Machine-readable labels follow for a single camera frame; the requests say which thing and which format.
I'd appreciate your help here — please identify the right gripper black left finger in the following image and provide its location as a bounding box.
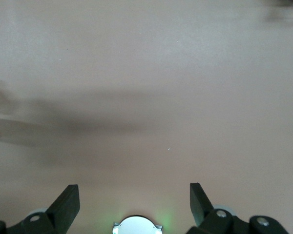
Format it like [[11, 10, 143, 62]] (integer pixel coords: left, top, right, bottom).
[[0, 184, 81, 234]]

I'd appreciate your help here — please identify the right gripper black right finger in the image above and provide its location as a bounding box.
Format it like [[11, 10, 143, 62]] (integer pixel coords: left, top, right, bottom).
[[188, 182, 290, 234]]

